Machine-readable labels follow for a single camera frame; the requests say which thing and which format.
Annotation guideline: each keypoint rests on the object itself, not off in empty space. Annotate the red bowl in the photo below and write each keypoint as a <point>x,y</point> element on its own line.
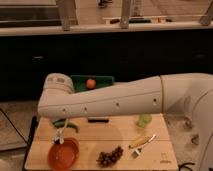
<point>62,157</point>

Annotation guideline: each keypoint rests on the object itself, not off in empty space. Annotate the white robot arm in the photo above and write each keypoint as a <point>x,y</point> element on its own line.
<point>188,93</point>

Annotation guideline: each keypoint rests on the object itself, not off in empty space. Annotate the black wooden block brush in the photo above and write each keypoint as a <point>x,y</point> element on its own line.
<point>98,120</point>

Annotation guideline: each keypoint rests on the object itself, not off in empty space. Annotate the orange fruit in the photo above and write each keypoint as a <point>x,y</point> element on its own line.
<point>90,84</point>

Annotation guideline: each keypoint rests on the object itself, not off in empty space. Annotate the green tray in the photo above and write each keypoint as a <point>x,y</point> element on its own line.
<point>79,81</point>

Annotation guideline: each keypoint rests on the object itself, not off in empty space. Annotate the wooden cutting board table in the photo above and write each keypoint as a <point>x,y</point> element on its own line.
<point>94,138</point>

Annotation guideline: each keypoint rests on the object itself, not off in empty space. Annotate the green pepper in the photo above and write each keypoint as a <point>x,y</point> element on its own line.
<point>63,123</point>

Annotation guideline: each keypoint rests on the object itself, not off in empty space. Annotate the silver fork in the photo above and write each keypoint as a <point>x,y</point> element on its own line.
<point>138,150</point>

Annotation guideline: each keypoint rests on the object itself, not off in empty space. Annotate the bunch of dark grapes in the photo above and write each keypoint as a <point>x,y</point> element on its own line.
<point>108,159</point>

